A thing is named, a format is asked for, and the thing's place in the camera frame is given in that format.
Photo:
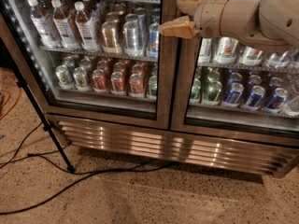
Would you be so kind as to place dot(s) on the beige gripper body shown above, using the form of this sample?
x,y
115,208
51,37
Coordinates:
x,y
212,17

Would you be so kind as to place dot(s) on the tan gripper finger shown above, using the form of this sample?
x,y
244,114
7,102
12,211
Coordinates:
x,y
180,27
188,6

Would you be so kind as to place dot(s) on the glass fridge door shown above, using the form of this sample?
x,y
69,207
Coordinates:
x,y
38,62
276,70

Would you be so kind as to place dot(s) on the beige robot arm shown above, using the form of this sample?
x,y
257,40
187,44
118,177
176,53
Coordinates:
x,y
267,25

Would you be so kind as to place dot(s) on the green soda can left door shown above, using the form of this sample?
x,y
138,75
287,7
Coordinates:
x,y
152,87

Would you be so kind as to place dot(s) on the green can right fridge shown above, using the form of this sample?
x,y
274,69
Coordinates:
x,y
195,91

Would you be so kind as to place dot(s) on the steel fridge bottom grille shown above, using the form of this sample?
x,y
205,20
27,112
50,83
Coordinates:
x,y
221,153

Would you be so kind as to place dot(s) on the blue silver energy can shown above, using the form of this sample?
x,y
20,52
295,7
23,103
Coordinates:
x,y
153,46

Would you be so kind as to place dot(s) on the white sparkling can left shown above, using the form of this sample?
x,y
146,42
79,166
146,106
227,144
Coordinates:
x,y
205,50

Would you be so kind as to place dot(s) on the white sparkling can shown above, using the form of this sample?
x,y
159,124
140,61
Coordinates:
x,y
250,56
225,52
205,50

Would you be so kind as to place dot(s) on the white sparkling can middle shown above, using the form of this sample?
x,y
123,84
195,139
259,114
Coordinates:
x,y
225,52

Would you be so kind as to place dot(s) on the silver tall can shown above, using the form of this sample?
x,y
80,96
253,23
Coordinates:
x,y
133,46

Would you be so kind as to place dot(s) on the white sparkling can right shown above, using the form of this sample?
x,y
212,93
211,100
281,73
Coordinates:
x,y
250,56

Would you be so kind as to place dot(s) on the red soda can right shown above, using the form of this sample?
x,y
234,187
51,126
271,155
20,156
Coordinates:
x,y
136,86

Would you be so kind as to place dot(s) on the red soda can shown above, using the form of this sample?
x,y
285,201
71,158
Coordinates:
x,y
117,83
136,86
100,80

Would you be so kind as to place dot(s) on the gold tall can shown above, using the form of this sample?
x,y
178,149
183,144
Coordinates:
x,y
112,41

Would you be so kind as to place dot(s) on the red soda can middle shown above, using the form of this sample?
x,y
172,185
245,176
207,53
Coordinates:
x,y
117,83

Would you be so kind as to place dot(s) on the blue soda can left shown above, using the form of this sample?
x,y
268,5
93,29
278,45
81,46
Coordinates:
x,y
233,95

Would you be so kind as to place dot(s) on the blue soda can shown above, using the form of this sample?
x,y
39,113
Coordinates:
x,y
233,95
276,100
254,99

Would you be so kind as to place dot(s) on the blue soda can middle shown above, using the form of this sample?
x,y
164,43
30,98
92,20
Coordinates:
x,y
254,99

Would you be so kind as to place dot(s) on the right tea bottle white cap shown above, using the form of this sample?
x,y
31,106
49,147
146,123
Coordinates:
x,y
86,27

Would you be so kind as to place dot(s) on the tea bottle white cap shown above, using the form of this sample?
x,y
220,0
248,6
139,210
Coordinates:
x,y
44,25
65,25
86,27

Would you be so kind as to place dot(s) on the red soda can left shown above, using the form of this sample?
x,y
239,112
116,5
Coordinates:
x,y
100,80

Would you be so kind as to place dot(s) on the blue soda can right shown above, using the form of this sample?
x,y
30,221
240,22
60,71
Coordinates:
x,y
276,100

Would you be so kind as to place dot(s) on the middle tea bottle white cap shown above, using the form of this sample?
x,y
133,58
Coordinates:
x,y
65,25

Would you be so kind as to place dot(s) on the green white soda can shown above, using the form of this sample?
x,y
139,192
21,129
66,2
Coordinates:
x,y
65,80

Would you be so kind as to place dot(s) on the left tea bottle white cap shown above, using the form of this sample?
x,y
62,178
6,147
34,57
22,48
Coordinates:
x,y
44,25

